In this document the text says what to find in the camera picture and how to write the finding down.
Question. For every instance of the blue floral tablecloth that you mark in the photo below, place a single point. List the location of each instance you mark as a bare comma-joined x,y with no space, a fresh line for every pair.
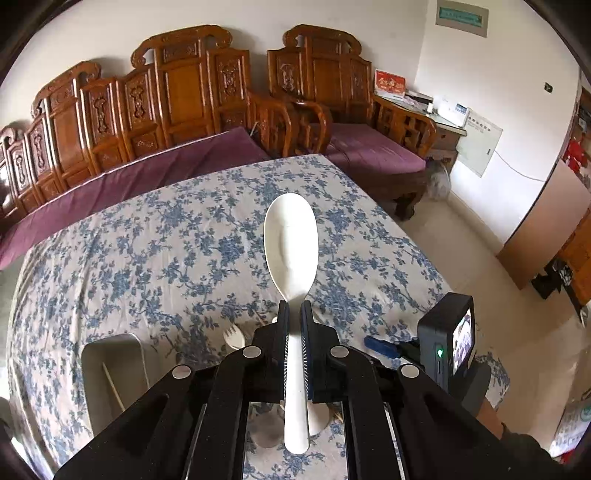
177,266

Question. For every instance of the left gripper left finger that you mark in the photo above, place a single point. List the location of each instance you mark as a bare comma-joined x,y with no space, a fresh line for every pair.
269,368

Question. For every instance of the grey rectangular utensil tray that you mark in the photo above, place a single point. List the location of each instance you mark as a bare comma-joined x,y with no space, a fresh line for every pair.
124,356

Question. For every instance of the carved wooden long sofa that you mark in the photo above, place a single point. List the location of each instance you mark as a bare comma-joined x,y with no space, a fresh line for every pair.
184,85

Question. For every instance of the white electrical panel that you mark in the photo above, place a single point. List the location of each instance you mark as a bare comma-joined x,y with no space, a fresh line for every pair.
477,147

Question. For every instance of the white plastic rice spoon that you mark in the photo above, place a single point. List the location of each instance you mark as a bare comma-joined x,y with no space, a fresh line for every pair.
290,235

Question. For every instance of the person's right hand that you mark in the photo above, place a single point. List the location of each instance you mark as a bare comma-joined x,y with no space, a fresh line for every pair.
488,417

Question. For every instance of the red box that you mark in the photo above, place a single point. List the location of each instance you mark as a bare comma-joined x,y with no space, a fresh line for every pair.
389,85

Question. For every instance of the purple armchair cushion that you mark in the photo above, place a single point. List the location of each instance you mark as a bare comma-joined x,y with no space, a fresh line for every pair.
359,149

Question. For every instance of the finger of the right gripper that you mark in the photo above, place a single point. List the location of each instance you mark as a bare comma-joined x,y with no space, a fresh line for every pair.
382,347

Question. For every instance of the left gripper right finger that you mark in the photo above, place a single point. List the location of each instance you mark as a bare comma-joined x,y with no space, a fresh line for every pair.
322,387

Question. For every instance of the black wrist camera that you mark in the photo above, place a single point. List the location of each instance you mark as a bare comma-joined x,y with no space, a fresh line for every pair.
447,339

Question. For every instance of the stainless steel ladle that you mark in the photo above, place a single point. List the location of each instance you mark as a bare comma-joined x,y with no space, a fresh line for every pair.
266,424

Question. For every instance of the carved wooden armchair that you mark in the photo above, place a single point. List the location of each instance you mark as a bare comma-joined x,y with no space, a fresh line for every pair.
321,72

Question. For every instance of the wooden door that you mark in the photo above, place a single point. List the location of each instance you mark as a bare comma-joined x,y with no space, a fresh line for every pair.
554,216

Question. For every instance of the person's right forearm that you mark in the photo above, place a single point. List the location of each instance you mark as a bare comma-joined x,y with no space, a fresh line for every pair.
532,458

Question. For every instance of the wooden side table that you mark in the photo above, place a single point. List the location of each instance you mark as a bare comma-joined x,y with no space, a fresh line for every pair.
429,136

